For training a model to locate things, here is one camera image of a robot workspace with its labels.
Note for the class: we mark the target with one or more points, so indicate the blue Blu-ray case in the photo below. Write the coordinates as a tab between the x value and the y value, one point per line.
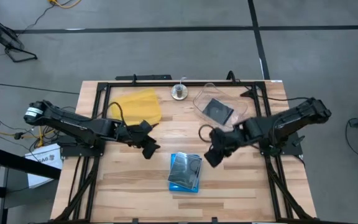
177	188

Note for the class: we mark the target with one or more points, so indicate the black power strip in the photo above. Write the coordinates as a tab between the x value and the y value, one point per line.
148	77

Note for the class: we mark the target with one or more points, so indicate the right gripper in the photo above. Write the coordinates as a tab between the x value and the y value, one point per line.
232	140

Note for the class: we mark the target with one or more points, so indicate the black desk beam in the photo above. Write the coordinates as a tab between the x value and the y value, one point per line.
20	163

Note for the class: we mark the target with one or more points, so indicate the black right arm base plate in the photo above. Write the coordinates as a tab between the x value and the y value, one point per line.
291	149

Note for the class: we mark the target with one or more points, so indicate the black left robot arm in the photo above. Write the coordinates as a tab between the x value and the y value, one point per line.
73	123

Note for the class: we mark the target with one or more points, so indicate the black aluminium table frame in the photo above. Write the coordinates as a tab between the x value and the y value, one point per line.
197	84

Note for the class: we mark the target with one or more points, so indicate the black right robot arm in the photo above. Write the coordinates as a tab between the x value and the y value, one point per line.
291	119

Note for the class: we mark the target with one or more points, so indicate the white cardboard box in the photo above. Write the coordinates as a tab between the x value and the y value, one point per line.
43	155

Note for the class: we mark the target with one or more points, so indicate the black power plug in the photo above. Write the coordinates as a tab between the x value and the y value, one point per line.
19	136

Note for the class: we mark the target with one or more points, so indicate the yellow translucent plastic bin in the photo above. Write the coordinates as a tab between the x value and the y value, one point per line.
138	105

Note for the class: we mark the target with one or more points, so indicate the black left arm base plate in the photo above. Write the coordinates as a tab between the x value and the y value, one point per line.
73	152

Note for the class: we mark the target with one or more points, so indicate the clear plastic bin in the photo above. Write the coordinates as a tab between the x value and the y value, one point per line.
210	93

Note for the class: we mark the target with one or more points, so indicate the clear CD jewel case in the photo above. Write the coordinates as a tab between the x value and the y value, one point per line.
183	171
217	111

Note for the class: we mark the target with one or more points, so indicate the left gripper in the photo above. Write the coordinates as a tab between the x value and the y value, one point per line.
132	135

